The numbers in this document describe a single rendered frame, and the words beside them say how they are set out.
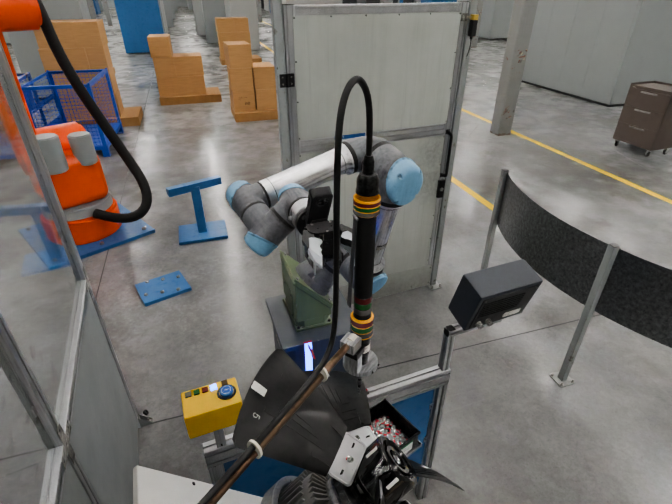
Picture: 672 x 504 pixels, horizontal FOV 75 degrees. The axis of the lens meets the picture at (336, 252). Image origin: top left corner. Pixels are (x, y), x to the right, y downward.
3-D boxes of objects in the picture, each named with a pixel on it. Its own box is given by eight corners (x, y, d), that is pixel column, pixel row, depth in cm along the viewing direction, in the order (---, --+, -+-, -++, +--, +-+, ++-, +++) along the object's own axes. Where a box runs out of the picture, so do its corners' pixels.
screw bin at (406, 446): (368, 485, 130) (369, 471, 126) (334, 445, 141) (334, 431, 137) (419, 445, 141) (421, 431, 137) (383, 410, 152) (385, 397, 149)
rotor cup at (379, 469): (388, 535, 92) (433, 495, 91) (349, 526, 84) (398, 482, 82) (360, 474, 104) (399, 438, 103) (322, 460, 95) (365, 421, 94)
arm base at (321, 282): (290, 261, 161) (308, 241, 159) (316, 277, 171) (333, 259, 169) (304, 285, 150) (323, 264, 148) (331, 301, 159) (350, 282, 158)
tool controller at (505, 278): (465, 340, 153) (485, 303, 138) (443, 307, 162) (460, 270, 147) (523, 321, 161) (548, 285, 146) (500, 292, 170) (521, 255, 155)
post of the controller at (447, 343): (442, 371, 161) (449, 331, 151) (437, 366, 164) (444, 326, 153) (448, 369, 162) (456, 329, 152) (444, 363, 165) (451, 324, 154)
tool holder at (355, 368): (361, 389, 82) (363, 351, 77) (330, 374, 85) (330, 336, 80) (384, 360, 88) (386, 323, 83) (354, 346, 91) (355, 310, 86)
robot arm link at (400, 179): (360, 266, 162) (398, 137, 124) (385, 294, 154) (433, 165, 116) (334, 277, 156) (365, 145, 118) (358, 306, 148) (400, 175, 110)
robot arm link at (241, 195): (371, 116, 128) (218, 179, 111) (395, 135, 122) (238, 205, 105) (369, 148, 137) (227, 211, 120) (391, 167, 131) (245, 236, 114)
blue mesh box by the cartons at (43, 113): (41, 161, 597) (14, 86, 546) (66, 135, 701) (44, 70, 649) (110, 156, 616) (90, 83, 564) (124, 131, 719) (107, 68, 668)
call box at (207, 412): (190, 443, 124) (183, 419, 119) (186, 415, 132) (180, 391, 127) (246, 424, 129) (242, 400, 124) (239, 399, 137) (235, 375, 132)
